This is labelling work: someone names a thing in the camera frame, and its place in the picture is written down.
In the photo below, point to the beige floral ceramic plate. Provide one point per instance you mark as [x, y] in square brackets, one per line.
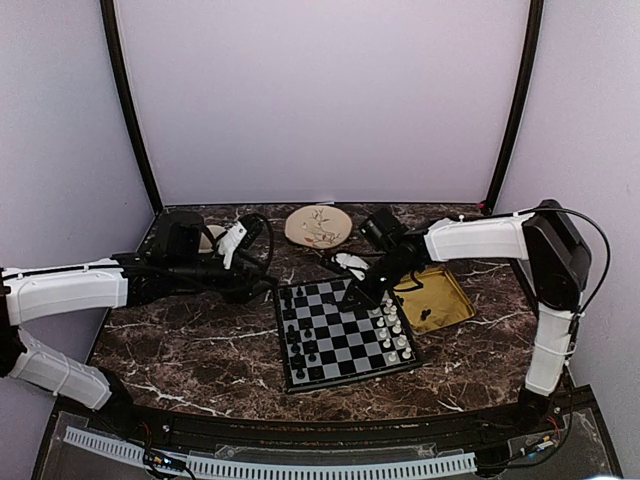
[318, 227]

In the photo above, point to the black white chess board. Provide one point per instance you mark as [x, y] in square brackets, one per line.
[308, 313]

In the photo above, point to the black front rail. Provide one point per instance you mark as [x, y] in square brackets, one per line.
[181, 430]

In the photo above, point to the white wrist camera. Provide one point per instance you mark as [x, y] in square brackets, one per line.
[229, 242]
[347, 263]

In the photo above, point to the left black frame post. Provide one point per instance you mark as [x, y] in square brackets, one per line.
[126, 101]

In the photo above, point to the white chess pieces row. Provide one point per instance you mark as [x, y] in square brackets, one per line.
[392, 341]

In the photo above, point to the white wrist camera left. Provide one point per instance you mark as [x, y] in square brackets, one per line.
[229, 242]

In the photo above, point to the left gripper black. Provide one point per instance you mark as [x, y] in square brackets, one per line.
[242, 293]

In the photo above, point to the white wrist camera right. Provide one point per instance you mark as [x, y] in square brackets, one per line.
[347, 263]

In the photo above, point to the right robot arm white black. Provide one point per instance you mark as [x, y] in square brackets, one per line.
[544, 236]

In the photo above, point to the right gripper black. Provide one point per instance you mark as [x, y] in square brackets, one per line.
[361, 295]

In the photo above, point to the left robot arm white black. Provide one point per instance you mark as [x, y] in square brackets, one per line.
[32, 294]

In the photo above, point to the black frame post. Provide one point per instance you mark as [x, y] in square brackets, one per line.
[516, 111]
[126, 101]

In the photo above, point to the gold metal tray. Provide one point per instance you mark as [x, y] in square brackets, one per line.
[437, 289]

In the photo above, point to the beige coral pattern mug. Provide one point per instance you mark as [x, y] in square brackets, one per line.
[207, 241]

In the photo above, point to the right black frame post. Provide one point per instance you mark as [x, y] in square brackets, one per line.
[516, 111]

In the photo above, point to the grey slotted cable duct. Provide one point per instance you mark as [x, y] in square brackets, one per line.
[246, 463]

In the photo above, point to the black chess pawn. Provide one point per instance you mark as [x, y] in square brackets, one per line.
[316, 373]

